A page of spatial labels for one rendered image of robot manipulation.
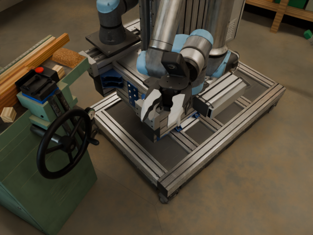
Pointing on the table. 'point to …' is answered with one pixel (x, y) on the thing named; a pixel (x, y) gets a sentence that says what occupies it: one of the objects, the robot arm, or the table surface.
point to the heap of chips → (67, 57)
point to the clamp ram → (24, 79)
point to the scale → (21, 56)
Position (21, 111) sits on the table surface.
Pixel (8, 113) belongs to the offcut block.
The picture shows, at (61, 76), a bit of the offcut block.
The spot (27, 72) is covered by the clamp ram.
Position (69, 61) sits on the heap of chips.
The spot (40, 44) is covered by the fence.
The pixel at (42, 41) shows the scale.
